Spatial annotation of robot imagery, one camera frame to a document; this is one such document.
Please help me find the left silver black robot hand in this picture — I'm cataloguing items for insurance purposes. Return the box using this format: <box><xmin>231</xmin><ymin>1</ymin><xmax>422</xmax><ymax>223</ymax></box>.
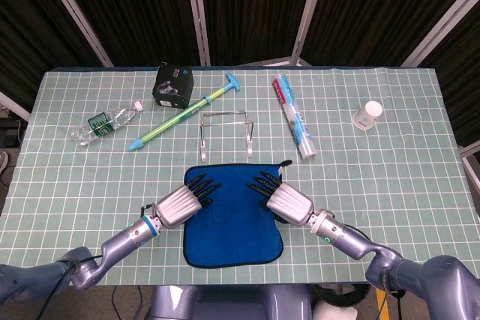
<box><xmin>154</xmin><ymin>172</ymin><xmax>223</xmax><ymax>229</ymax></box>

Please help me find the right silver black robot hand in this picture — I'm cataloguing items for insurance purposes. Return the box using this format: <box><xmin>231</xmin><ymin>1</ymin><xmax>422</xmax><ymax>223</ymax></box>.
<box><xmin>245</xmin><ymin>172</ymin><xmax>315</xmax><ymax>227</ymax></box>

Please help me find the metal wire stand rack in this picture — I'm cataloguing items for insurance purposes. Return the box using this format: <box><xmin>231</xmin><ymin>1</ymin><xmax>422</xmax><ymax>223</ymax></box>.
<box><xmin>197</xmin><ymin>109</ymin><xmax>258</xmax><ymax>163</ymax></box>

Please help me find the green grid cutting mat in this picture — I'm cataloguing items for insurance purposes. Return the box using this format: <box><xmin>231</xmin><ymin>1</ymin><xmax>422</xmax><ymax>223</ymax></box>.
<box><xmin>0</xmin><ymin>67</ymin><xmax>470</xmax><ymax>287</ymax></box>

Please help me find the green blue water pump toy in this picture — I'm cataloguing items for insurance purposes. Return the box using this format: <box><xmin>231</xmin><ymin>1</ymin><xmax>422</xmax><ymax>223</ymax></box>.
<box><xmin>126</xmin><ymin>73</ymin><xmax>243</xmax><ymax>153</ymax></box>

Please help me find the clear plastic water bottle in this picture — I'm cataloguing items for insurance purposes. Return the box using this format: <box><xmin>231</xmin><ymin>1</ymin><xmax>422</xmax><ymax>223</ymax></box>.
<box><xmin>70</xmin><ymin>100</ymin><xmax>144</xmax><ymax>147</ymax></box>

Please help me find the grey-blue robot torso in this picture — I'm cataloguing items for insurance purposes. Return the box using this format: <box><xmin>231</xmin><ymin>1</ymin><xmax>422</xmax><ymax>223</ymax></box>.
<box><xmin>149</xmin><ymin>284</ymin><xmax>314</xmax><ymax>320</ymax></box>

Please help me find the white partition frame post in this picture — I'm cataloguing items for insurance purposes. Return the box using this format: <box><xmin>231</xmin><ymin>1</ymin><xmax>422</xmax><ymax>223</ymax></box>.
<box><xmin>183</xmin><ymin>0</ymin><xmax>212</xmax><ymax>66</ymax></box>
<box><xmin>0</xmin><ymin>91</ymin><xmax>32</xmax><ymax>121</ymax></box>
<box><xmin>290</xmin><ymin>0</ymin><xmax>331</xmax><ymax>67</ymax></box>
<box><xmin>399</xmin><ymin>0</ymin><xmax>480</xmax><ymax>68</ymax></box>
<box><xmin>35</xmin><ymin>0</ymin><xmax>114</xmax><ymax>67</ymax></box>
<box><xmin>459</xmin><ymin>142</ymin><xmax>480</xmax><ymax>186</ymax></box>

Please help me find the blue square cloth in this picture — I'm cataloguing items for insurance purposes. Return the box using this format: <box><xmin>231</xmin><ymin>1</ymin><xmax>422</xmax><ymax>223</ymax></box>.
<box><xmin>182</xmin><ymin>160</ymin><xmax>293</xmax><ymax>269</ymax></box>

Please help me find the white paper cup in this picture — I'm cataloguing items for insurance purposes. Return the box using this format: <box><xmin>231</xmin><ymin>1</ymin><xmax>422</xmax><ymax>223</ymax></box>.
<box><xmin>351</xmin><ymin>100</ymin><xmax>383</xmax><ymax>130</ymax></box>

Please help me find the toothpaste tube package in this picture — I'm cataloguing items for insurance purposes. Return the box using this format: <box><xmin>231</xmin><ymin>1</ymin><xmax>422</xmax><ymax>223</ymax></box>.
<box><xmin>271</xmin><ymin>74</ymin><xmax>318</xmax><ymax>161</ymax></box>

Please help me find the black round floor base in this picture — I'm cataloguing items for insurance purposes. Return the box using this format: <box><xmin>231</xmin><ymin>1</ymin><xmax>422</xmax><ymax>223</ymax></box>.
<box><xmin>313</xmin><ymin>284</ymin><xmax>372</xmax><ymax>310</ymax></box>

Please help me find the black cardboard box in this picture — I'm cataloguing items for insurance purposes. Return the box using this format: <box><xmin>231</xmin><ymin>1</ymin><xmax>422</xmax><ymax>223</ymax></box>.
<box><xmin>151</xmin><ymin>64</ymin><xmax>195</xmax><ymax>109</ymax></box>

